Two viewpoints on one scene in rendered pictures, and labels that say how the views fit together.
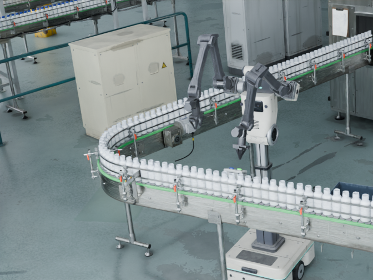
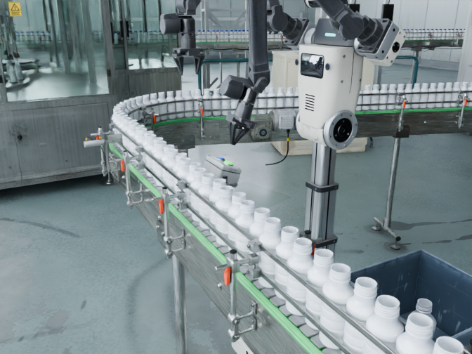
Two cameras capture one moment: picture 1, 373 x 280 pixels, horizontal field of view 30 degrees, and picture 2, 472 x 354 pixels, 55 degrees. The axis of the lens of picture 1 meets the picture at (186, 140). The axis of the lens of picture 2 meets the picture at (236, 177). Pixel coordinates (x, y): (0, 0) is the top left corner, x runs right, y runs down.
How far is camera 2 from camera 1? 3.43 m
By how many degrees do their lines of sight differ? 26
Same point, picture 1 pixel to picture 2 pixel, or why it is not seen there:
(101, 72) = (286, 80)
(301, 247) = not seen: hidden behind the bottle
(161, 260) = not seen: hidden behind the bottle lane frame
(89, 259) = (140, 248)
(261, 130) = (317, 115)
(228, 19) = (463, 71)
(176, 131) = (264, 121)
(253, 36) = not seen: outside the picture
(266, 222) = (206, 274)
